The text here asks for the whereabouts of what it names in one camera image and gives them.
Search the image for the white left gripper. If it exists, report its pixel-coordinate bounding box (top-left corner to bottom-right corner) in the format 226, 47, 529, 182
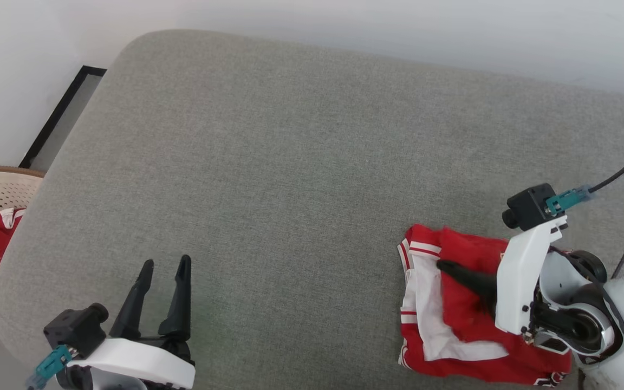
68, 255, 197, 390

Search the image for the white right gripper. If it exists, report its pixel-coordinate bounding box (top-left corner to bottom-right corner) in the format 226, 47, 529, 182
437, 215, 569, 335

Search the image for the red white hooded jacket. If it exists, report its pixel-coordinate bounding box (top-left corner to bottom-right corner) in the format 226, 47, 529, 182
397, 224, 573, 388

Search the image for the grey fabric sofa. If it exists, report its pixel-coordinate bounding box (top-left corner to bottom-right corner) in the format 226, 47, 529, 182
0, 30, 624, 390

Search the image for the black framed grey panel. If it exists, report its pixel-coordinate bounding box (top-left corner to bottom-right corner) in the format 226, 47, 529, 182
18, 65, 108, 173

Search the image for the black right camera cable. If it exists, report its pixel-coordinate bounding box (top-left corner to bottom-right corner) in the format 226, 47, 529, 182
545, 133, 624, 216

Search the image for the black camera cable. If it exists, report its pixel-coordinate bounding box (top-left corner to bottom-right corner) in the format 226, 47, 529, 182
25, 345, 73, 390
545, 133, 624, 216

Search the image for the black left camera cable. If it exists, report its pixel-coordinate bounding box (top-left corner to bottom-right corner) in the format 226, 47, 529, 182
25, 345, 73, 390

